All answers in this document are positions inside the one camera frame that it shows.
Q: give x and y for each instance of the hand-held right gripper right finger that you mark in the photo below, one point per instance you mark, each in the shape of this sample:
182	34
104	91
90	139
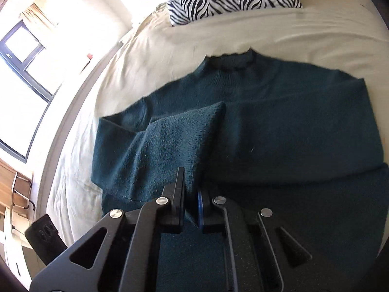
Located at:
200	211

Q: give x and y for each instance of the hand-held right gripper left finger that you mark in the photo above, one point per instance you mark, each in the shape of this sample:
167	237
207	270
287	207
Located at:
177	202

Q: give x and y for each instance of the dark teal knit sweater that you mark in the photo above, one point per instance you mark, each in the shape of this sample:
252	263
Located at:
273	121

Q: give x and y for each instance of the wooden chair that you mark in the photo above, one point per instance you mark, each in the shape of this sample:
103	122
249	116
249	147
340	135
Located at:
19	194

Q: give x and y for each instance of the bed with beige sheet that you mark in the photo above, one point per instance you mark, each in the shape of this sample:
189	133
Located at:
158	51

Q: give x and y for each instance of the black framed window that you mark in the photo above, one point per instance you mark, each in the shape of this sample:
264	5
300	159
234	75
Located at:
24	76

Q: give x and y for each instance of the beige curtain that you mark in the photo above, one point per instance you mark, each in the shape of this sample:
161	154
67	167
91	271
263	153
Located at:
38	13

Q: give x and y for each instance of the grey bed frame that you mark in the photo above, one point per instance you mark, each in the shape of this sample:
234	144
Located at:
60	133

